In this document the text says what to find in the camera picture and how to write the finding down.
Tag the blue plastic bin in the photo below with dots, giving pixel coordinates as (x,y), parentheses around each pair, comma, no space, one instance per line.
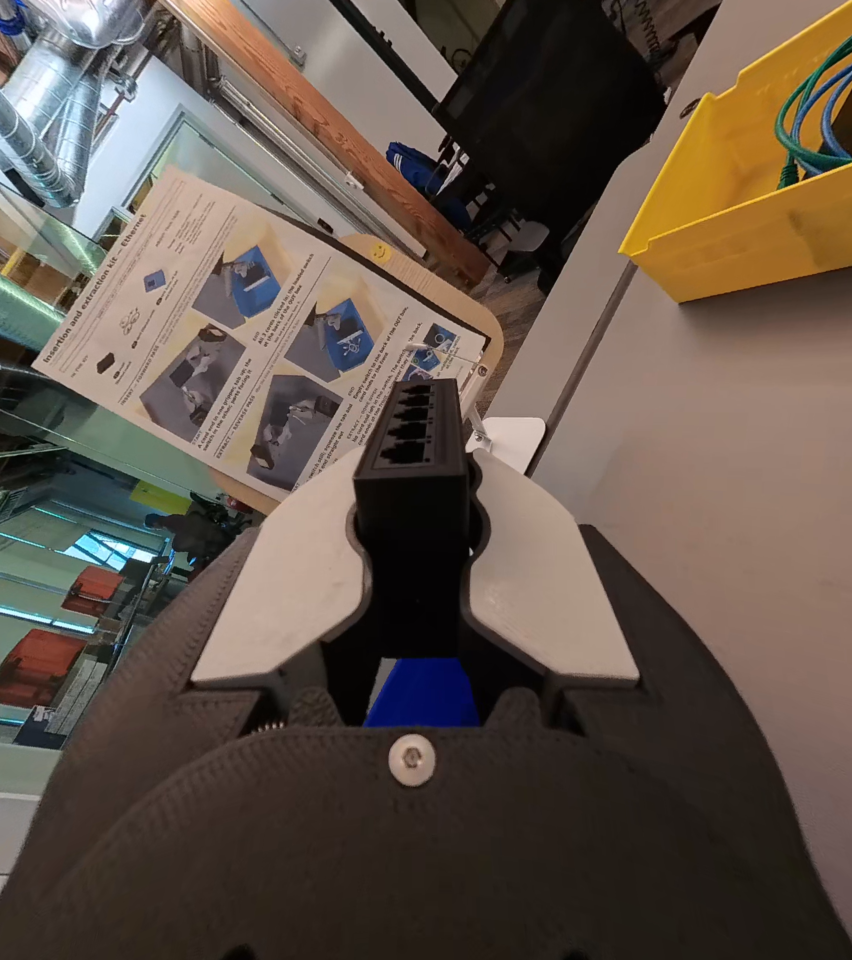
(426,697)

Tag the wooden beam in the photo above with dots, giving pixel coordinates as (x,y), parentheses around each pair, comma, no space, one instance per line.
(321,120)

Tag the yellow plastic bin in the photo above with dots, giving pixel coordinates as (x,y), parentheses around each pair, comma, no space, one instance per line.
(733,217)

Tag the silver ventilation duct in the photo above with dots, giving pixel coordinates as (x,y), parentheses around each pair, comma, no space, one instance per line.
(43,142)

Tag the black monitor screen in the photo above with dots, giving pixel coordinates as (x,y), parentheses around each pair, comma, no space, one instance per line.
(546,97)

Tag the red machine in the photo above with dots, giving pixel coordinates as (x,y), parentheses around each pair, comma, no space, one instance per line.
(92,589)
(32,667)

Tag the wooden backing board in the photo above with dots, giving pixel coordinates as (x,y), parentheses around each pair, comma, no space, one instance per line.
(426,277)

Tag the white stand base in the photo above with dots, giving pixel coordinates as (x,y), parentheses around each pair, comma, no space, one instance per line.
(516,439)

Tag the blue striped bag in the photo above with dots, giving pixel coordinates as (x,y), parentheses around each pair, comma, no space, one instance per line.
(414,169)

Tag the yellow paper note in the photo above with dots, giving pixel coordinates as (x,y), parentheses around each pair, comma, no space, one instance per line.
(160,496)

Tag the black ethernet switch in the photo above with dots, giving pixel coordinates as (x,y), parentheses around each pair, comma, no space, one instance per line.
(411,525)

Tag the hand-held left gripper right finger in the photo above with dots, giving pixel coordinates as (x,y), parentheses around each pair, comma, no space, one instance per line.
(553,592)

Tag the printed instruction sheet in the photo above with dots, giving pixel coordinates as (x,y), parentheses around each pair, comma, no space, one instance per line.
(171,300)

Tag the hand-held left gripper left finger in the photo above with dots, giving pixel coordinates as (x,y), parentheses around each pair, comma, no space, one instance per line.
(291,585)

